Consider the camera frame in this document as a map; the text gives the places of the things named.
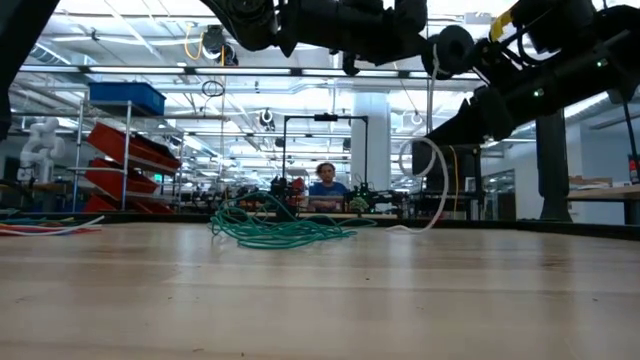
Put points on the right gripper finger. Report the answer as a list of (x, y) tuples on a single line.
[(475, 125)]

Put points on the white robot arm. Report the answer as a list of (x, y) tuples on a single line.
[(42, 145)]

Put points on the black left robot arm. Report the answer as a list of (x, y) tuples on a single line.
[(20, 40)]

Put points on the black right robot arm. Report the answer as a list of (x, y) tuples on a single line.
[(600, 40)]

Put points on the black workstation robot arm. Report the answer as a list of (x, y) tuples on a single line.
[(282, 192), (372, 197)]

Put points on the black monitor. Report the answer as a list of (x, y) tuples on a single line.
[(465, 165)]

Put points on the black monitor cart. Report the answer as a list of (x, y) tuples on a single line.
[(465, 200)]

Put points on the tall black upright panel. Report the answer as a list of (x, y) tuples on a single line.
[(552, 175)]

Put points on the white structural column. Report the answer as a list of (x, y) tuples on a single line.
[(372, 150)]

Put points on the wooden workstation table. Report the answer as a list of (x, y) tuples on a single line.
[(385, 216)]

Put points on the green fuzzy object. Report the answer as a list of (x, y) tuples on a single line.
[(359, 205)]

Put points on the light wooden table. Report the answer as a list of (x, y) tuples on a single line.
[(605, 192)]

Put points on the thin black pole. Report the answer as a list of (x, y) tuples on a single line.
[(632, 135)]

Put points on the person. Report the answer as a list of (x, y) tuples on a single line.
[(327, 189)]

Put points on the blue plastic bin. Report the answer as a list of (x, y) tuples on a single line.
[(125, 97)]

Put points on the metal shelf rack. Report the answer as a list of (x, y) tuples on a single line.
[(127, 115)]

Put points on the red plastic shelf bin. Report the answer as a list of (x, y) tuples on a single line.
[(97, 205), (107, 140), (107, 180)]

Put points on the black workstation frame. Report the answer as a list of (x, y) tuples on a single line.
[(284, 150)]

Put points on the silver ventilation duct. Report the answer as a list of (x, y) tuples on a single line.
[(57, 52)]

